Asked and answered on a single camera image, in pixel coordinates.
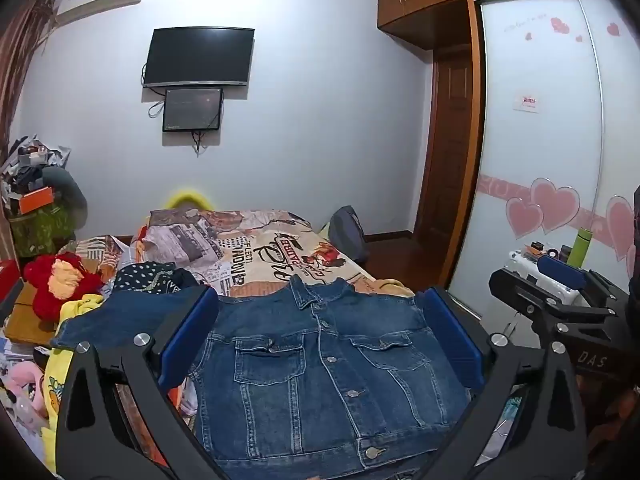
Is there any brown wooden door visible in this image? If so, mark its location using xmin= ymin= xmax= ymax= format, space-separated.
xmin=414 ymin=44 xmax=475 ymax=262

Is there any green patterned bag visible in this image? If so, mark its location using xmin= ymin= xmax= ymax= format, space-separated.
xmin=9 ymin=204 xmax=77 ymax=257

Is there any blue denim jacket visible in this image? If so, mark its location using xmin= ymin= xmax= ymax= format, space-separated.
xmin=50 ymin=274 xmax=474 ymax=480

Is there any grey backpack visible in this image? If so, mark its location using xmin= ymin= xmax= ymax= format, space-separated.
xmin=327 ymin=205 xmax=370 ymax=264

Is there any green thermos bottle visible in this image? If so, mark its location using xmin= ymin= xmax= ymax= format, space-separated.
xmin=566 ymin=227 xmax=591 ymax=267

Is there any black wall television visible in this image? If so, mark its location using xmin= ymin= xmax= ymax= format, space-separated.
xmin=142 ymin=27 xmax=256 ymax=89

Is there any orange plastic bag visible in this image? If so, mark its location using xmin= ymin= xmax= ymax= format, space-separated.
xmin=117 ymin=385 xmax=169 ymax=467

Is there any yellow round object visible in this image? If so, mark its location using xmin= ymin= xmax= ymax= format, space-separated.
xmin=164 ymin=188 xmax=214 ymax=210

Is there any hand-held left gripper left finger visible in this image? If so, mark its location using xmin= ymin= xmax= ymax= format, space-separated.
xmin=56 ymin=286 xmax=226 ymax=480

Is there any pink plush toy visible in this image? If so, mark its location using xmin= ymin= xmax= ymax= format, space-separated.
xmin=0 ymin=359 xmax=52 ymax=428

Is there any red label sticker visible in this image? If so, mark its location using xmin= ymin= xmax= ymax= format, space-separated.
xmin=513 ymin=92 xmax=541 ymax=114

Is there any bed with printed cover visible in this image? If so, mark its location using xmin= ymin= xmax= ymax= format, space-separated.
xmin=57 ymin=208 xmax=417 ymax=313

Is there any yellow garment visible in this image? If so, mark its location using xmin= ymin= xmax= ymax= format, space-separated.
xmin=42 ymin=292 xmax=107 ymax=463

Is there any orange box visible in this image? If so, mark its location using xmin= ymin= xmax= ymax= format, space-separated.
xmin=18 ymin=185 xmax=55 ymax=214

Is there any brown cardboard box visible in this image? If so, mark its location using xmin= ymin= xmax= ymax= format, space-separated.
xmin=4 ymin=280 xmax=57 ymax=347

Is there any brown striped curtain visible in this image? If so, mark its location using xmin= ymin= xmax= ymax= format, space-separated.
xmin=0 ymin=0 xmax=62 ymax=171

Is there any pile of silver bags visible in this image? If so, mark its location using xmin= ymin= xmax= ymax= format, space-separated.
xmin=0 ymin=134 xmax=71 ymax=196

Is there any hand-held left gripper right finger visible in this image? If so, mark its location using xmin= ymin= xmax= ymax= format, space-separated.
xmin=415 ymin=286 xmax=589 ymax=480

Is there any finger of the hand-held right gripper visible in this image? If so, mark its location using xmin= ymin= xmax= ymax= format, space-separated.
xmin=537 ymin=255 xmax=630 ymax=308
xmin=488 ymin=268 xmax=621 ymax=333

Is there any red box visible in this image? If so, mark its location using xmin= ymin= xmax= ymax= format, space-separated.
xmin=0 ymin=258 xmax=24 ymax=302

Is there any dark polka dot garment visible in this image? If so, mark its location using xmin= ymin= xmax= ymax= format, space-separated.
xmin=112 ymin=261 xmax=202 ymax=294

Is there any wardrobe with heart stickers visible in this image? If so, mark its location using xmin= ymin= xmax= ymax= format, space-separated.
xmin=447 ymin=0 xmax=640 ymax=322

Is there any white appliance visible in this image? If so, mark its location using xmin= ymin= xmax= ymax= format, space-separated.
xmin=502 ymin=247 xmax=592 ymax=311

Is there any small black wall monitor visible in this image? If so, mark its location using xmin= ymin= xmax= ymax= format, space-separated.
xmin=161 ymin=87 xmax=225 ymax=134

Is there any red plush toy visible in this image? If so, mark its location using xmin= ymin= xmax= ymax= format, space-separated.
xmin=22 ymin=253 xmax=106 ymax=322

